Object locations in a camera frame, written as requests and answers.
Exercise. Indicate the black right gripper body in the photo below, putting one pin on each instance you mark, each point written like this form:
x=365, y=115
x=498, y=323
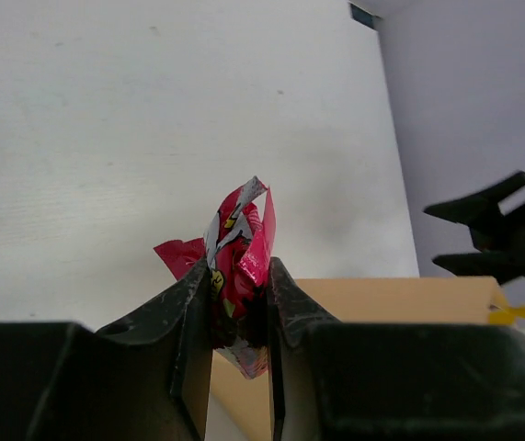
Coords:
x=499, y=232

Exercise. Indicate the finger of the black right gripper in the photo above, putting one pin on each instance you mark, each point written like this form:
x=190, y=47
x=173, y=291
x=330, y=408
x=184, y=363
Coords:
x=502, y=267
x=471, y=208

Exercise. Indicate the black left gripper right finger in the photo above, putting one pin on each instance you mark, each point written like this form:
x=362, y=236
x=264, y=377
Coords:
x=331, y=380

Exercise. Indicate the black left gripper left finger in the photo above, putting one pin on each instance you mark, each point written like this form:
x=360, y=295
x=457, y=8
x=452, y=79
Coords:
x=145, y=376

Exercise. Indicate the small yellow snack packet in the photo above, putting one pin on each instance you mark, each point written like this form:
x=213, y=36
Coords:
x=506, y=316

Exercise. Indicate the magenta small snack packet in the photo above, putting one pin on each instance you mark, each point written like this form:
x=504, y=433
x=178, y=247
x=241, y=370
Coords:
x=237, y=248

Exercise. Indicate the brown paper bag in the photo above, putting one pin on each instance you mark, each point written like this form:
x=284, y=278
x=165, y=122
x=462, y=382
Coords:
x=428, y=299

